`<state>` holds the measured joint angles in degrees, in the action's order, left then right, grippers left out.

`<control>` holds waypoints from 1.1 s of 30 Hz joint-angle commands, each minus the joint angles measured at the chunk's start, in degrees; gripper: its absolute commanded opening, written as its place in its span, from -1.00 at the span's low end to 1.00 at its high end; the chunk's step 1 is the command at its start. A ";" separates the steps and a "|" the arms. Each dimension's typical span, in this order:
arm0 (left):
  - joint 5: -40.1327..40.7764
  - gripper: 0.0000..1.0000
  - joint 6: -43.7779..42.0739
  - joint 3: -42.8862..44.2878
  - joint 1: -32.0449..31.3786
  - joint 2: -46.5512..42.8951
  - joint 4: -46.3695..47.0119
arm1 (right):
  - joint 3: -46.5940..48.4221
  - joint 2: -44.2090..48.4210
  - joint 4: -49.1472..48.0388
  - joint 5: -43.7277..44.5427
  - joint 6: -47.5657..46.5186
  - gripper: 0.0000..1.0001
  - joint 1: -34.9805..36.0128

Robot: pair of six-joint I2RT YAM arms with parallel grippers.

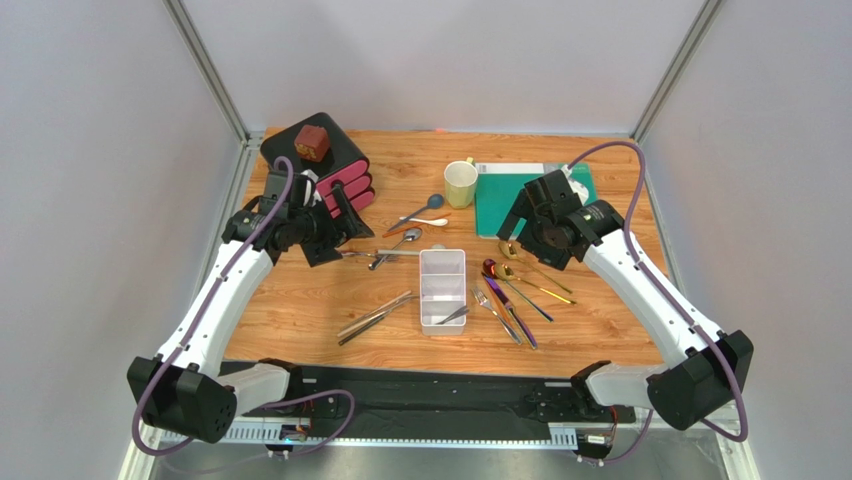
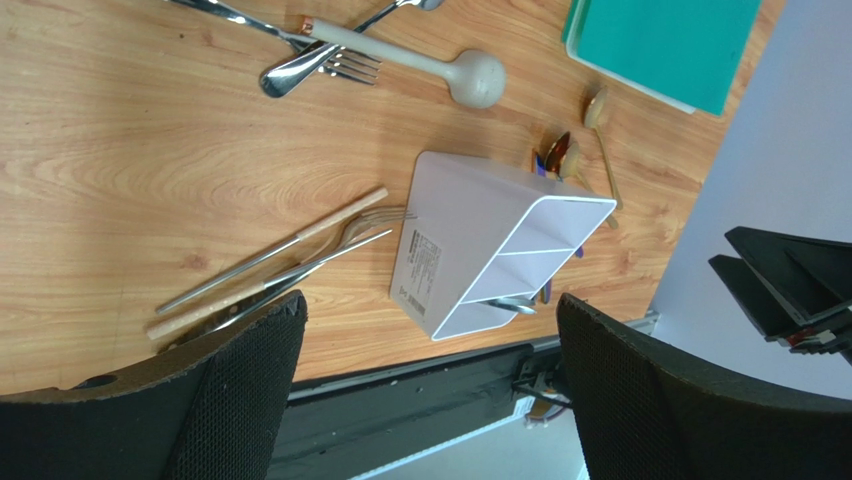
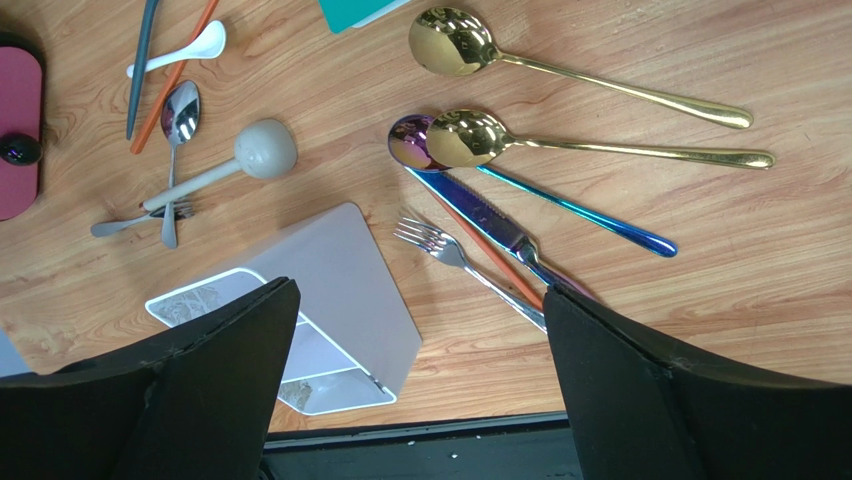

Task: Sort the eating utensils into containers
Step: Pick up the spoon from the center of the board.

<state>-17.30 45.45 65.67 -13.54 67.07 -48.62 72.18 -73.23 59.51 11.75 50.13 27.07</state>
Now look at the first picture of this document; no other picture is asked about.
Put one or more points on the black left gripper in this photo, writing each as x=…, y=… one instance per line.
x=351, y=224

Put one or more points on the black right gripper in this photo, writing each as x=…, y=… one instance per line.
x=536, y=212

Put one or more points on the iridescent purple spoon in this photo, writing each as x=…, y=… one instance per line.
x=490, y=268

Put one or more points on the silver fork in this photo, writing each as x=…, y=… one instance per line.
x=372, y=255
x=484, y=302

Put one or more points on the iridescent purple knife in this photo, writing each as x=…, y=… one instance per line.
x=509, y=308

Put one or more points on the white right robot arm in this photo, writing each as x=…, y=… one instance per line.
x=703, y=369

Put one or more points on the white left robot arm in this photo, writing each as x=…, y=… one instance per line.
x=181, y=389

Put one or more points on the green notebook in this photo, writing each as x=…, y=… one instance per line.
x=497, y=187

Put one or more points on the pale yellow mug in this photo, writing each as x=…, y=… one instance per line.
x=460, y=179

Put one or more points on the silver metal spoon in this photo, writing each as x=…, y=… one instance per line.
x=409, y=235

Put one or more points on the white ceramic spoon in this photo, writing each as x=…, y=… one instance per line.
x=439, y=222

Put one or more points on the blue grey plastic spoon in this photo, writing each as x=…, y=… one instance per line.
x=435, y=201

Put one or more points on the black pink drawer box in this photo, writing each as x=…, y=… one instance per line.
x=345, y=163

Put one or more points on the red brown cube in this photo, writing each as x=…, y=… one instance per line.
x=312, y=143

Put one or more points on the white compartment organizer box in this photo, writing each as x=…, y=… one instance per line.
x=442, y=290

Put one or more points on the silver utensil in organizer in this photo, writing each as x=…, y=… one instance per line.
x=456, y=314

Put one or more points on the white handled ladle spoon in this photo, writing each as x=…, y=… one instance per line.
x=402, y=252

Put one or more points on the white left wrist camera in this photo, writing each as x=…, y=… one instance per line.
x=309, y=182

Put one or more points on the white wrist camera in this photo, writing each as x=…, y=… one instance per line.
x=309, y=182
x=581, y=181

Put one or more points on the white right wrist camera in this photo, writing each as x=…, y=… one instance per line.
x=581, y=181

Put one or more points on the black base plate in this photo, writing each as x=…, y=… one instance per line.
x=410, y=405

